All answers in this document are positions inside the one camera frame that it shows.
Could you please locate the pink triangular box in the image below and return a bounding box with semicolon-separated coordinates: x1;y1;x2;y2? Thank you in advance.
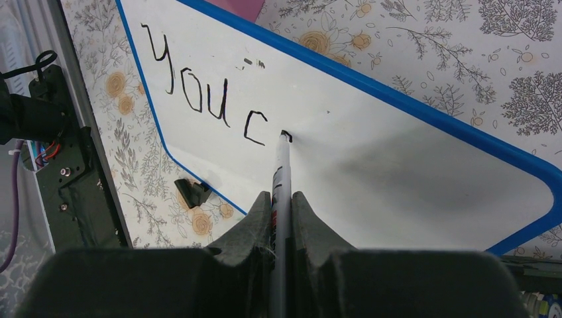
206;0;265;23

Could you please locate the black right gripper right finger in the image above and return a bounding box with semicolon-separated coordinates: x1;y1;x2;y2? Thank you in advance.
290;191;528;317

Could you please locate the blue framed whiteboard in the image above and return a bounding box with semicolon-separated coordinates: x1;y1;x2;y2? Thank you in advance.
117;1;561;254

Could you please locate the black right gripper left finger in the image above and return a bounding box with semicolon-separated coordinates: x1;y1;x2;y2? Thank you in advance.
17;191;272;317

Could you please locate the black poker chip case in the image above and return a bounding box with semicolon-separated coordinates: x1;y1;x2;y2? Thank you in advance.
500;256;561;318

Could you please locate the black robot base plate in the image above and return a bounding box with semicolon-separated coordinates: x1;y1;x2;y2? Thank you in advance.
29;64;129;252

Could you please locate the floral patterned table mat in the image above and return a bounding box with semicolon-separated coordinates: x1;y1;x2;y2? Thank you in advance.
62;1;561;248

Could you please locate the black whiteboard stand foot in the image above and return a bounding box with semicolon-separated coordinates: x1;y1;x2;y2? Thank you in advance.
174;179;212;209

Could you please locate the silver black marker pen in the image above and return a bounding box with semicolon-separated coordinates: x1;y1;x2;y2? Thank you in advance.
268;131;292;317

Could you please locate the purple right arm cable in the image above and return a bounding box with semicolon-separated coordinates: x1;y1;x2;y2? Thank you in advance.
0;140;25;274

